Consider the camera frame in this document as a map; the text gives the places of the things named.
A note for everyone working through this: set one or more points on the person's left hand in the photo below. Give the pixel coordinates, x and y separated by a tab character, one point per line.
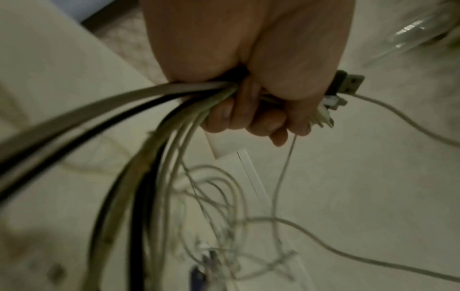
230	39

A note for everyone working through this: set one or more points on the white connector plug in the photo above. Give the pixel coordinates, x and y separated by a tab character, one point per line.
329	109

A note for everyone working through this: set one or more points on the small blue object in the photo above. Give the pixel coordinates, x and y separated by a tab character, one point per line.
197	277

